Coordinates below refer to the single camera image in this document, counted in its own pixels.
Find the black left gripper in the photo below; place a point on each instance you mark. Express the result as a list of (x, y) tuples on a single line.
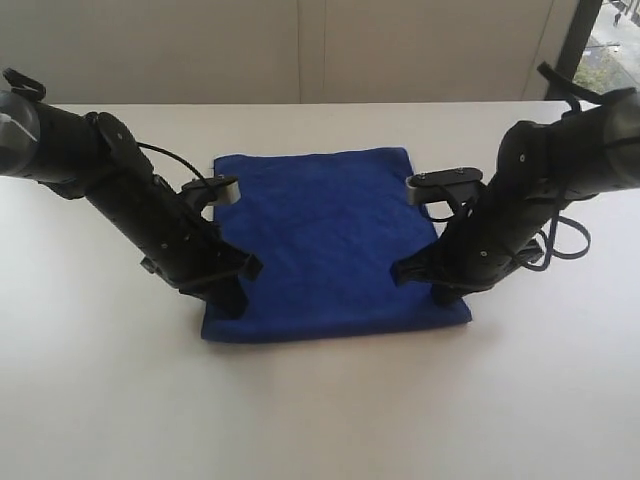
[(183, 248)]

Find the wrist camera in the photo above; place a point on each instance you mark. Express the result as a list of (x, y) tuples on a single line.
[(220, 190), (459, 188)]

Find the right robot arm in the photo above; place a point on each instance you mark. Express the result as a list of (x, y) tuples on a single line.
[(591, 152)]

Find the blue towel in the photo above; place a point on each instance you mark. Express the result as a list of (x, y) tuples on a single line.
[(327, 229)]

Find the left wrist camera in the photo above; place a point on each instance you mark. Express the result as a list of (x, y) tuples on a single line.
[(220, 190)]

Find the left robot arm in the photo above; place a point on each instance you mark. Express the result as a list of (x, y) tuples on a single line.
[(96, 157)]

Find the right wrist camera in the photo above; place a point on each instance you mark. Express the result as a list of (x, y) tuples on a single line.
[(459, 188)]

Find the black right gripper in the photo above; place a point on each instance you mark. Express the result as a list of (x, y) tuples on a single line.
[(477, 253)]

